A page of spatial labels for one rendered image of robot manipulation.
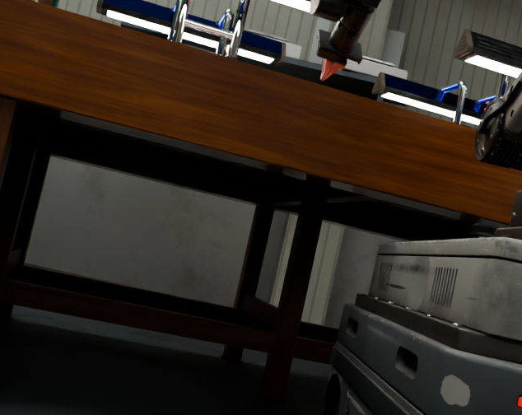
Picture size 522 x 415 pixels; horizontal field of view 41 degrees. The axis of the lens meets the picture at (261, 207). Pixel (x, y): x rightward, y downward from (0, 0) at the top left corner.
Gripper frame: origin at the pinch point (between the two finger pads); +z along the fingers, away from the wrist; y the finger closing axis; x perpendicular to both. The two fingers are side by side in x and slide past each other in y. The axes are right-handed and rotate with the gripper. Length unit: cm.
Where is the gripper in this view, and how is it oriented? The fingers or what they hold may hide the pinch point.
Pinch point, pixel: (323, 76)
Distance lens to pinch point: 160.5
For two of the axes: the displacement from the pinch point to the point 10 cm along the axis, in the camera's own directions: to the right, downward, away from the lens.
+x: -0.2, 7.4, -6.8
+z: -3.5, 6.3, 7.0
